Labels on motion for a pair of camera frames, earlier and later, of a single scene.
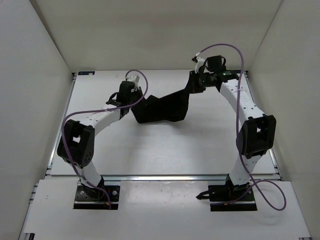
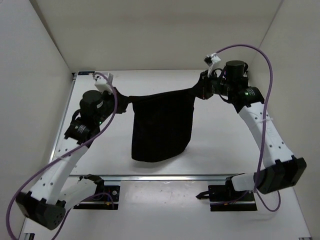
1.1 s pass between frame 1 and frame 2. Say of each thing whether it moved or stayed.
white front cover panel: stayed
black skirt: moved
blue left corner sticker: stayed
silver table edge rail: stayed
